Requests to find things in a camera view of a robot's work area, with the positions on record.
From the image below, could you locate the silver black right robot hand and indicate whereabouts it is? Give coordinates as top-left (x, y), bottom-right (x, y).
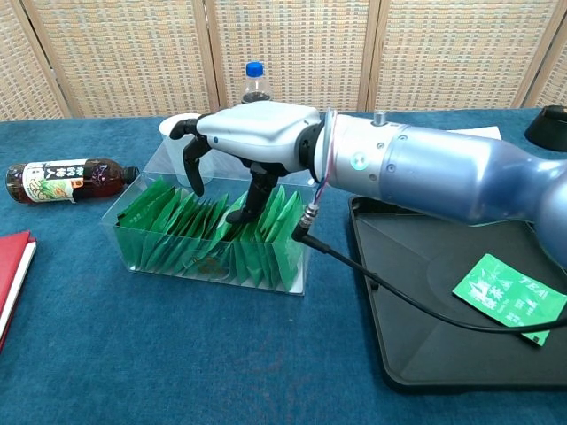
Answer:
top-left (167, 100), bottom-right (327, 225)

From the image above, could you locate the clear plastic box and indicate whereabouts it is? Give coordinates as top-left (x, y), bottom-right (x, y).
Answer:
top-left (101, 141), bottom-right (316, 297)

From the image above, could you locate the brown tea bottle with label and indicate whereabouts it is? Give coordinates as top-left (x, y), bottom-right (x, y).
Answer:
top-left (5, 158), bottom-right (141, 205)

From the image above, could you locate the black plastic tray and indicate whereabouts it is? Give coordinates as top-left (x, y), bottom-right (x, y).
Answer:
top-left (347, 194), bottom-right (567, 395)

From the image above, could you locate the green tea packet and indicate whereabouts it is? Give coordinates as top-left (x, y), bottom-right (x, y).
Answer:
top-left (451, 252), bottom-right (567, 349)

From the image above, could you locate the cola bottle with blue cap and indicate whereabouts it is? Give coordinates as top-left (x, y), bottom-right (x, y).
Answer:
top-left (241, 61), bottom-right (272, 105)

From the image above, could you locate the woven folding screen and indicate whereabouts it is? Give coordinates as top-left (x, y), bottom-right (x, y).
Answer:
top-left (0, 0), bottom-right (567, 121)

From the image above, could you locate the white booklet with yellow edge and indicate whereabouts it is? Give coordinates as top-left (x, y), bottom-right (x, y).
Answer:
top-left (447, 126), bottom-right (504, 143)

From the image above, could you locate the blue felt table cover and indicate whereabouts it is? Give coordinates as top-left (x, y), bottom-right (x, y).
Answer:
top-left (0, 108), bottom-right (567, 425)

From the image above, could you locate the red notebook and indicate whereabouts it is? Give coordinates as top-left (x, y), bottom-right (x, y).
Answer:
top-left (0, 229), bottom-right (37, 353)

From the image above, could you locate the black teapot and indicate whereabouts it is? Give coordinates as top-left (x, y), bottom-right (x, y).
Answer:
top-left (524, 105), bottom-right (567, 153)

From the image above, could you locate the black cable with metal plug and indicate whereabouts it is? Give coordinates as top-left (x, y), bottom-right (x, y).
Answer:
top-left (290, 201), bottom-right (567, 333)

